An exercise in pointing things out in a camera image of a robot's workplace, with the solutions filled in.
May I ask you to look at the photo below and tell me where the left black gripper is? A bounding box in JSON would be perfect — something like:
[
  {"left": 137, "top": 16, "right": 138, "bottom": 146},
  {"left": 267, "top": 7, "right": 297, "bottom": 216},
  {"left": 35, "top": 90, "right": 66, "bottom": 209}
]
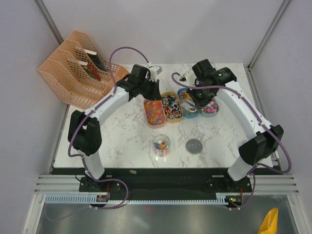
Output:
[{"left": 138, "top": 78, "right": 161, "bottom": 102}]

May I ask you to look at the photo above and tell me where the metal candy scoop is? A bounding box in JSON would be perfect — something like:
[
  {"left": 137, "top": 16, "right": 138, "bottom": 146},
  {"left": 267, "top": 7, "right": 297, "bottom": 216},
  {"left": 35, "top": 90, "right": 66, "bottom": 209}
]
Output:
[{"left": 181, "top": 97, "right": 198, "bottom": 113}]

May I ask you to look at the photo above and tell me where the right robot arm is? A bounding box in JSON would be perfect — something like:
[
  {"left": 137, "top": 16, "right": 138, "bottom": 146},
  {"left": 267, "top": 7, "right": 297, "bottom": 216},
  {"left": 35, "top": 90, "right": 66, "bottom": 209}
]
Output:
[{"left": 183, "top": 59, "right": 284, "bottom": 192}]

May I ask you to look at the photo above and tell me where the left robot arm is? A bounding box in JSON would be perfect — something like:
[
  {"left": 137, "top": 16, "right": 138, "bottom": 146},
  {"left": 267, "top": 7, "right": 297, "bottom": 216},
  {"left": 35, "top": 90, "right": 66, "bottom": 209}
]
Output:
[{"left": 67, "top": 63, "right": 162, "bottom": 192}]

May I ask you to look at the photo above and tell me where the light blue candy tray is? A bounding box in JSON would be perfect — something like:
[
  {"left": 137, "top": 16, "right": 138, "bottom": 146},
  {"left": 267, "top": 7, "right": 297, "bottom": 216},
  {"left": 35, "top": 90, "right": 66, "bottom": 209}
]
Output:
[{"left": 200, "top": 98, "right": 219, "bottom": 117}]

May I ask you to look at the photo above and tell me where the blue jelly candy tray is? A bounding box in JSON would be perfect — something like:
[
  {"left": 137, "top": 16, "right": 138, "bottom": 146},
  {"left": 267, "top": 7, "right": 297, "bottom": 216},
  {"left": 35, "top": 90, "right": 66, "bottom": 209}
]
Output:
[{"left": 177, "top": 88, "right": 201, "bottom": 118}]

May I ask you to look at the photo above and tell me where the pink star candy tray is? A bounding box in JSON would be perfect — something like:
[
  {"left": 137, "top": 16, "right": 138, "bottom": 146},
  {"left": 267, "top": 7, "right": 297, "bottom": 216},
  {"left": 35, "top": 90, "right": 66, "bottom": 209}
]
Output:
[{"left": 143, "top": 99, "right": 166, "bottom": 128}]

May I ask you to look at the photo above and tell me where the tan lollipop tray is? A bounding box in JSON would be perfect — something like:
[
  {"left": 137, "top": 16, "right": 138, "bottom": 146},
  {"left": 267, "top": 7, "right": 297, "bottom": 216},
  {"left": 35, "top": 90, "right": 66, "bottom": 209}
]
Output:
[{"left": 161, "top": 92, "right": 184, "bottom": 123}]

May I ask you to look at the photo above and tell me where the silver jar lid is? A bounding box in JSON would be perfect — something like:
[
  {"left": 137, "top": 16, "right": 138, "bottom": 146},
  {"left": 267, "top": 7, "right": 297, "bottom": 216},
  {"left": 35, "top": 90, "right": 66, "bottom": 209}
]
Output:
[{"left": 185, "top": 138, "right": 203, "bottom": 155}]

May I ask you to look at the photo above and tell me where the clear plastic jar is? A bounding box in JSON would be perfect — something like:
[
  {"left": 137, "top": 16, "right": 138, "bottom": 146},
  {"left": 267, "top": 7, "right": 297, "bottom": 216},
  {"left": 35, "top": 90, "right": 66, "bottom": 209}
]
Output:
[{"left": 152, "top": 134, "right": 171, "bottom": 159}]

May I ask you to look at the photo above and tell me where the black book in rack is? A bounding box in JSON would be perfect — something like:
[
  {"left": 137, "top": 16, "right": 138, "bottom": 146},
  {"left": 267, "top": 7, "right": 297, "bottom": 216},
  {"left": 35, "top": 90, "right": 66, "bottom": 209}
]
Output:
[{"left": 84, "top": 49, "right": 107, "bottom": 72}]

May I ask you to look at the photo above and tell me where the red green book in rack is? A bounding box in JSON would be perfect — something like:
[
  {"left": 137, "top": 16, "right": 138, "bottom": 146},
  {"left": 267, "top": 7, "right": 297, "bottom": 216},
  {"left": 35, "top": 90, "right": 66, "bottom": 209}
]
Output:
[{"left": 78, "top": 60, "right": 101, "bottom": 81}]

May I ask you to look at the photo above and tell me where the peach file organizer rack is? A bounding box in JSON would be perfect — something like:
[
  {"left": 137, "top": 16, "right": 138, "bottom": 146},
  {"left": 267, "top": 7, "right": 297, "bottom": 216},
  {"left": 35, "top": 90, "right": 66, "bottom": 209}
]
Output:
[{"left": 37, "top": 31, "right": 128, "bottom": 109}]

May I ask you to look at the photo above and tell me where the yellow plastic scoop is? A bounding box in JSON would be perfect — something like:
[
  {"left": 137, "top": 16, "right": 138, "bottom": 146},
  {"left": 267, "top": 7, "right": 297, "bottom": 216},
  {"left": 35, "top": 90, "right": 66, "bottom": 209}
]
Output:
[{"left": 258, "top": 208, "right": 279, "bottom": 234}]

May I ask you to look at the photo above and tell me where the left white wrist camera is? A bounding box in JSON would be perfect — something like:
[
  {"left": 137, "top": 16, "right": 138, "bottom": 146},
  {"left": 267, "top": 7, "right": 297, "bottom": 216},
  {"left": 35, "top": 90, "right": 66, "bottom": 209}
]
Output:
[{"left": 147, "top": 63, "right": 162, "bottom": 82}]

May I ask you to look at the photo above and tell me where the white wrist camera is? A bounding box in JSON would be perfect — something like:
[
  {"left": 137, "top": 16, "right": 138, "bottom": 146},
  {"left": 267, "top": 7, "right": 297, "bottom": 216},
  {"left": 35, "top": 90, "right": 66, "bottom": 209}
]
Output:
[
  {"left": 147, "top": 63, "right": 162, "bottom": 82},
  {"left": 179, "top": 71, "right": 194, "bottom": 82}
]

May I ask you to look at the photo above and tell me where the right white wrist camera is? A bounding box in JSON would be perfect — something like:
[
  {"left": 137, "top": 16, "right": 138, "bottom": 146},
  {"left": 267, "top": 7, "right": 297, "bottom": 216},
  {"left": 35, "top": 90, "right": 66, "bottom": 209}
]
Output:
[{"left": 179, "top": 71, "right": 194, "bottom": 82}]

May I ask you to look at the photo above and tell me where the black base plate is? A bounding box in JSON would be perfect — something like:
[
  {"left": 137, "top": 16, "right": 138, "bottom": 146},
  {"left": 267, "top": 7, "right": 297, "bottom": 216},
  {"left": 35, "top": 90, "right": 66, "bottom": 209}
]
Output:
[{"left": 78, "top": 167, "right": 253, "bottom": 208}]

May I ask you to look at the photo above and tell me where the white cable duct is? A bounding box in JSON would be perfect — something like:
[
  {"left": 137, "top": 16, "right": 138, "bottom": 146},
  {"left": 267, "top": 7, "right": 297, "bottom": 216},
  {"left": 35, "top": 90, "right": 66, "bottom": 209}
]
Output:
[{"left": 44, "top": 194, "right": 241, "bottom": 205}]

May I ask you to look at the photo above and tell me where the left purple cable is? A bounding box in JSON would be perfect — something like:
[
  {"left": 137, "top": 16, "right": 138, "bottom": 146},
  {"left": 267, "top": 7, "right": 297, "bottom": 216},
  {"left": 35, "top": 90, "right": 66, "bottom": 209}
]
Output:
[{"left": 43, "top": 46, "right": 151, "bottom": 222}]

